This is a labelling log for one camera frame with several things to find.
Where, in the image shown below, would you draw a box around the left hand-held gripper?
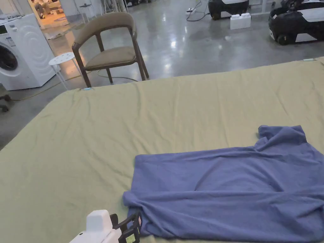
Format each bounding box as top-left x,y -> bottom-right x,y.
69,209 -> 143,243

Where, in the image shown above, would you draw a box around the blue shirt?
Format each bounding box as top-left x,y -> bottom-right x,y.
122,125 -> 324,243

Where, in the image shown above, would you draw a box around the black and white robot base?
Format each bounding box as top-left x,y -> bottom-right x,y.
208,0 -> 250,21
268,0 -> 324,46

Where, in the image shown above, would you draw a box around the bed with pale green sheet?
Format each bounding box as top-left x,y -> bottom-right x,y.
0,56 -> 324,243

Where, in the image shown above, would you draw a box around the brown wooden padded chair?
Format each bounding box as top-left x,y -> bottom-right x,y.
72,12 -> 150,88

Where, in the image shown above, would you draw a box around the office chair wheel base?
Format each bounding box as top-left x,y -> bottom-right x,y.
0,95 -> 11,112

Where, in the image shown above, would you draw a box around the white round stool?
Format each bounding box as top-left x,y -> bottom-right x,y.
48,52 -> 76,90

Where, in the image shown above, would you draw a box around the white washing machine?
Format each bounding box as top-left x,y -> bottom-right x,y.
0,13 -> 57,91

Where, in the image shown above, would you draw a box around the white plastic block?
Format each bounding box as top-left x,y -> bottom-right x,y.
230,12 -> 252,30

